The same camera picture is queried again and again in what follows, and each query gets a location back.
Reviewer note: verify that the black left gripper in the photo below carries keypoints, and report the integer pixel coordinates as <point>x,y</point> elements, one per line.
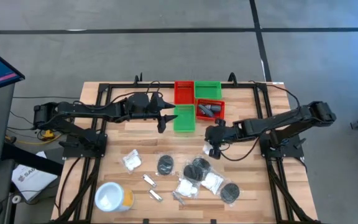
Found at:
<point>138,105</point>

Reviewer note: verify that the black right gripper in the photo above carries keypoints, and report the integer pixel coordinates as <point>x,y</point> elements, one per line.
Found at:
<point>221,133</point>

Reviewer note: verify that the dark grey oblong toiletry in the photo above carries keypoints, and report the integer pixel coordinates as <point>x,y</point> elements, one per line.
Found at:
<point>205,111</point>

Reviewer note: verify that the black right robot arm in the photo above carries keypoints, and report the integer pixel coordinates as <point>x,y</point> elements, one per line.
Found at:
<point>275,123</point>

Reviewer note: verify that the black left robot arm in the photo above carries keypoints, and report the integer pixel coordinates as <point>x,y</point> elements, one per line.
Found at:
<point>73,109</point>

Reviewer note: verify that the red plastic mesh basket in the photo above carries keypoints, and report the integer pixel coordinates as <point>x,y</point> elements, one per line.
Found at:
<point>184,93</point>
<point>221,116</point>

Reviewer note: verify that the green plastic mesh basket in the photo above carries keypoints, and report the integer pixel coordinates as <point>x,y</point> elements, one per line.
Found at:
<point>208,90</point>
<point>185,119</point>

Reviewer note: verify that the black table clamp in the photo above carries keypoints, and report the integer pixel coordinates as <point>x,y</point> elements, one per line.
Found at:
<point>140,79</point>
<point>232,77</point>

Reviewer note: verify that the black side desk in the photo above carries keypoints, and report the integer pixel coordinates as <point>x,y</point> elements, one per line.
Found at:
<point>30,160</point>

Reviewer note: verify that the white printed booklet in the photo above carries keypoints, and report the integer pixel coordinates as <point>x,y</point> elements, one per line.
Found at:
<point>31,180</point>

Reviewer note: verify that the white tape roll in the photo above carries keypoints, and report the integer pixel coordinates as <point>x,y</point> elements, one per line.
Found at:
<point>13,199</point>

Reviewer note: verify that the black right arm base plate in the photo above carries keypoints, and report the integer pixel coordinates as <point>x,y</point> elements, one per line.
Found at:
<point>291,152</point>

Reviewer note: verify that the black table bracket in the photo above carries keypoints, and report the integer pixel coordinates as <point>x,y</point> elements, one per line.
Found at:
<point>145,221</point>
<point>213,221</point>

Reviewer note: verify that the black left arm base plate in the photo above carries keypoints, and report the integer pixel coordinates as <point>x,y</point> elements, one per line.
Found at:
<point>82,152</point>

